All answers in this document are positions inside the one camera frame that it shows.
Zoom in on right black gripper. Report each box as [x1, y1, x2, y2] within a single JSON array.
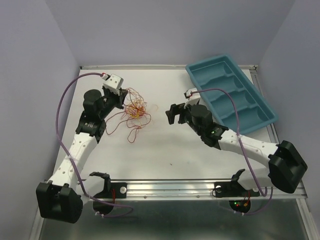
[[165, 100, 203, 136]]

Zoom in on red yellow wires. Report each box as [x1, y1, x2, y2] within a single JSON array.
[[104, 87, 160, 144]]

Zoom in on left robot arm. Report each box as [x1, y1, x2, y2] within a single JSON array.
[[36, 86, 128, 224]]

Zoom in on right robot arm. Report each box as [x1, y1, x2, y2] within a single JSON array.
[[165, 103, 308, 195]]

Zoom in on teal plastic tray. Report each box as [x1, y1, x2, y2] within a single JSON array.
[[185, 54, 279, 135]]

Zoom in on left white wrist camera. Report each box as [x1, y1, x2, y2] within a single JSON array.
[[101, 73, 124, 96]]

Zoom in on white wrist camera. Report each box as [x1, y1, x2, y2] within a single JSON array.
[[184, 88, 201, 108], [101, 73, 124, 96]]

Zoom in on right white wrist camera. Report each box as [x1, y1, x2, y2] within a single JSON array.
[[184, 88, 201, 108]]

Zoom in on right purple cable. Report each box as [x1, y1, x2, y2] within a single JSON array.
[[187, 88, 273, 217]]

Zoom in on purple cable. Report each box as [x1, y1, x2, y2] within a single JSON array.
[[187, 88, 273, 217], [56, 72, 135, 218]]

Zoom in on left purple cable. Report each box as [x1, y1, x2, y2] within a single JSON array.
[[56, 72, 135, 218]]

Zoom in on aluminium rail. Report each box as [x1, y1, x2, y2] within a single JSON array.
[[83, 176, 307, 201]]

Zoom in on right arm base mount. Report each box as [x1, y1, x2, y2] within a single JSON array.
[[211, 169, 260, 198]]

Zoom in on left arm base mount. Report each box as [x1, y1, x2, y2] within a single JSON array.
[[87, 171, 128, 199]]

